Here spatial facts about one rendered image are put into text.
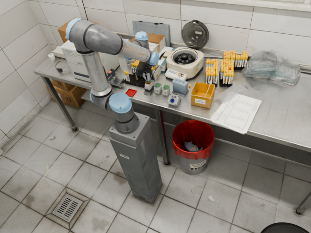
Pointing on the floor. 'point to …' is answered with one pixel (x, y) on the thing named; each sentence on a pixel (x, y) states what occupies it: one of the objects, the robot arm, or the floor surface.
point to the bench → (295, 144)
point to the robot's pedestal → (140, 167)
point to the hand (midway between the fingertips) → (147, 80)
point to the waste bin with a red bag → (191, 165)
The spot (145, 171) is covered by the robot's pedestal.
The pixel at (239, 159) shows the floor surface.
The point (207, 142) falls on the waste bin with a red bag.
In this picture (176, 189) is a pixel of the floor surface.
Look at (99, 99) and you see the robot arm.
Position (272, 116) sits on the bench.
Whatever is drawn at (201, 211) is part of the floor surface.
